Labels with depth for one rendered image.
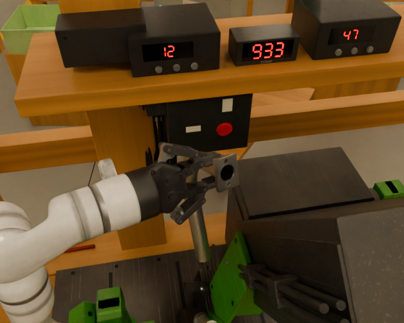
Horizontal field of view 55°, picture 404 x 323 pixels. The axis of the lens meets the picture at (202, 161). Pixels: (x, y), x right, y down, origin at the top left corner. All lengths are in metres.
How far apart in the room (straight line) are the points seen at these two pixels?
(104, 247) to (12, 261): 0.78
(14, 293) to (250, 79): 0.50
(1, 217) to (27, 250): 0.06
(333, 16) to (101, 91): 0.44
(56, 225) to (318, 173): 0.65
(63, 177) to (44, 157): 1.72
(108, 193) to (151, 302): 0.64
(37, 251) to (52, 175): 2.34
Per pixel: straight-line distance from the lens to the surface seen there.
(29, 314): 0.63
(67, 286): 1.21
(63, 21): 0.73
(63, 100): 0.71
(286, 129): 1.12
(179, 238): 1.26
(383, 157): 3.08
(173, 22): 0.73
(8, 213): 0.54
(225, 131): 0.79
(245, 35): 0.74
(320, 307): 0.40
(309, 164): 1.00
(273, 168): 0.96
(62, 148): 1.06
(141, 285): 1.16
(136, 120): 0.88
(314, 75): 0.77
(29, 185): 2.84
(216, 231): 1.27
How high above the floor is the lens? 1.91
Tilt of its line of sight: 44 degrees down
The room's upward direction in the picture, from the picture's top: straight up
